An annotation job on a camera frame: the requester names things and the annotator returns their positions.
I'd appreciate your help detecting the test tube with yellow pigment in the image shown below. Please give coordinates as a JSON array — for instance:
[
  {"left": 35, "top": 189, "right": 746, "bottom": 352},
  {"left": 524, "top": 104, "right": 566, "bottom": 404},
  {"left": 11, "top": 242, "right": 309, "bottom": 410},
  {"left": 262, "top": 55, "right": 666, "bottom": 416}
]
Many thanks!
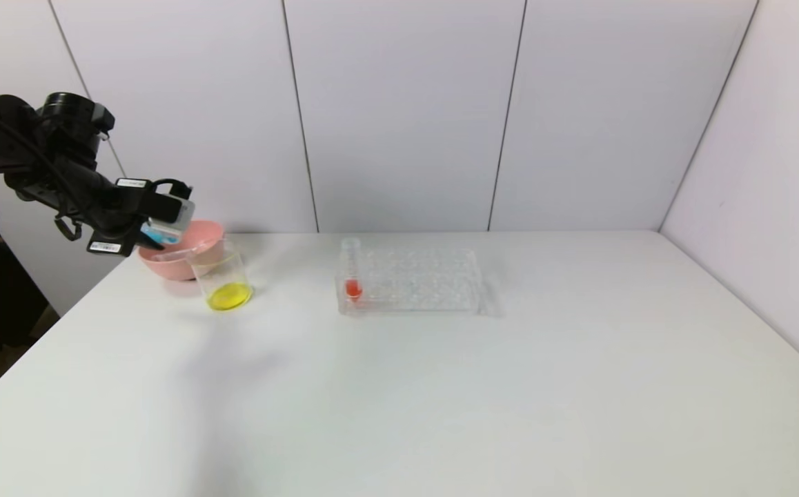
[{"left": 151, "top": 243, "right": 215, "bottom": 263}]

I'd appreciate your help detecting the clear acrylic test tube rack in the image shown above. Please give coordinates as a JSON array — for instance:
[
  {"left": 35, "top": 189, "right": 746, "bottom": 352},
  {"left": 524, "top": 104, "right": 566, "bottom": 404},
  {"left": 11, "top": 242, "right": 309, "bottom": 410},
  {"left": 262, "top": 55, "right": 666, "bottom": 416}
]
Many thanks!
[{"left": 335, "top": 245, "right": 484, "bottom": 316}]

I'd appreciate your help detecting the test tube with red pigment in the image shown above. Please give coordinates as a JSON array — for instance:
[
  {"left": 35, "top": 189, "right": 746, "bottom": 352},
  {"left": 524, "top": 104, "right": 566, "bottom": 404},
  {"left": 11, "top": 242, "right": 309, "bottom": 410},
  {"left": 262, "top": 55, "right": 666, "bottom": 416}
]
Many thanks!
[{"left": 341, "top": 237, "right": 364, "bottom": 303}]

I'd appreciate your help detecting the clear glass beaker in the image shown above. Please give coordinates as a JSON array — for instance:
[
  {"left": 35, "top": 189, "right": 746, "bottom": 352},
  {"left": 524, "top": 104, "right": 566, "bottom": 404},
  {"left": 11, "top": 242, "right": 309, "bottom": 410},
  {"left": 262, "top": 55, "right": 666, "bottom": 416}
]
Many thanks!
[{"left": 188, "top": 238, "right": 255, "bottom": 312}]

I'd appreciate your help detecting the pink plastic bowl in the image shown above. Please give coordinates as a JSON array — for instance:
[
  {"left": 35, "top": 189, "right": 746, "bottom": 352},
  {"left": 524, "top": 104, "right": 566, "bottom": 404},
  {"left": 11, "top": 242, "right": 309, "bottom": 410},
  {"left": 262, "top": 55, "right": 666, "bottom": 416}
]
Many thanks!
[{"left": 138, "top": 220, "right": 226, "bottom": 282}]

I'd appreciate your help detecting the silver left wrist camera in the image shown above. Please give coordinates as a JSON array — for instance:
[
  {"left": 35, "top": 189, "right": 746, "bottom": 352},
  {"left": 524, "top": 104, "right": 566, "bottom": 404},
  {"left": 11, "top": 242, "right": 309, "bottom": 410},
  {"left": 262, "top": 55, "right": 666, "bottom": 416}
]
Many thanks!
[{"left": 148, "top": 190, "right": 196, "bottom": 228}]

